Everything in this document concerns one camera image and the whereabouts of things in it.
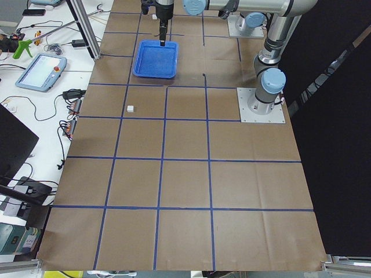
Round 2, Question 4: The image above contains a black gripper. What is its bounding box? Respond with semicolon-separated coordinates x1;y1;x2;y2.
141;0;174;46

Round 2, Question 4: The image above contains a blue plastic tray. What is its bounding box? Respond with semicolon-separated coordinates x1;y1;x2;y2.
133;40;179;79

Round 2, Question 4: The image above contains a wooden chopsticks pair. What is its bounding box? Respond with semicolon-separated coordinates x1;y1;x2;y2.
89;15;108;25

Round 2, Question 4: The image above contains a black power adapter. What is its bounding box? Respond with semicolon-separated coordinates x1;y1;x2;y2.
71;39;86;47

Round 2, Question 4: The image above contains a blue teach pendant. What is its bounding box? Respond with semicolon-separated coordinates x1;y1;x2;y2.
15;53;67;92

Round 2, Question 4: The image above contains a black smartphone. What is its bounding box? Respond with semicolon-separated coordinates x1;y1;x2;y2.
22;9;46;16

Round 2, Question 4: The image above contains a black monitor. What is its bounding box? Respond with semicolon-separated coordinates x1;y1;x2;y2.
0;105;39;186

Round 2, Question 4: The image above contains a black monitor stand base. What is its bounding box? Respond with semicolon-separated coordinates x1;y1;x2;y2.
9;177;52;206

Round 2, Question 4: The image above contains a teal box on floor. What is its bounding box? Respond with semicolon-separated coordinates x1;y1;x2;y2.
0;222;41;255

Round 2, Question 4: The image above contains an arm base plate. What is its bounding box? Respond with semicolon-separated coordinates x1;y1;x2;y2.
237;87;286;124
227;12;265;39

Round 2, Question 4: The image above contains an aluminium frame post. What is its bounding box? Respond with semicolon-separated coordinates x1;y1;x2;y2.
66;0;101;61

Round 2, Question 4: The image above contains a green handled reach grabber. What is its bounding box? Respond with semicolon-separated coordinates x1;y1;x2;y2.
12;5;110;59

